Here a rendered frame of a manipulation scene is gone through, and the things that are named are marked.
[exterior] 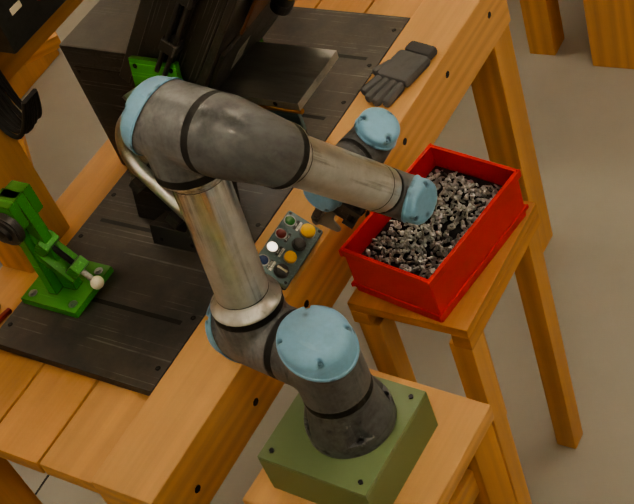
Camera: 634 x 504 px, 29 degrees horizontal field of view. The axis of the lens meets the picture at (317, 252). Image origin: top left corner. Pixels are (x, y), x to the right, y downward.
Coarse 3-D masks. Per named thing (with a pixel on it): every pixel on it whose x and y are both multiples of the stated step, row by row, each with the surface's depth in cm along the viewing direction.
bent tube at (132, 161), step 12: (120, 120) 237; (120, 132) 239; (120, 144) 241; (132, 156) 242; (132, 168) 243; (144, 168) 243; (144, 180) 243; (156, 192) 243; (168, 192) 242; (168, 204) 243; (180, 216) 243
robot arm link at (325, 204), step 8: (336, 144) 202; (344, 144) 201; (352, 144) 200; (360, 144) 200; (360, 152) 200; (368, 152) 201; (304, 192) 200; (312, 200) 200; (320, 200) 198; (328, 200) 197; (336, 200) 196; (320, 208) 200; (328, 208) 198
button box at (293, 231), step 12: (276, 228) 235; (288, 228) 236; (300, 228) 236; (276, 240) 234; (288, 240) 234; (312, 240) 236; (264, 252) 232; (276, 252) 233; (300, 252) 234; (276, 264) 231; (288, 264) 232; (300, 264) 233; (276, 276) 230; (288, 276) 231
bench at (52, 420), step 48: (336, 0) 296; (384, 0) 290; (480, 96) 303; (528, 144) 317; (96, 192) 271; (528, 192) 323; (0, 288) 258; (0, 384) 238; (48, 384) 234; (96, 384) 232; (0, 432) 229; (48, 432) 226; (96, 432) 223; (0, 480) 261
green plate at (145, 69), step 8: (136, 56) 231; (136, 64) 231; (144, 64) 230; (152, 64) 229; (176, 64) 226; (136, 72) 233; (144, 72) 231; (152, 72) 230; (160, 72) 229; (168, 72) 228; (176, 72) 227; (136, 80) 234
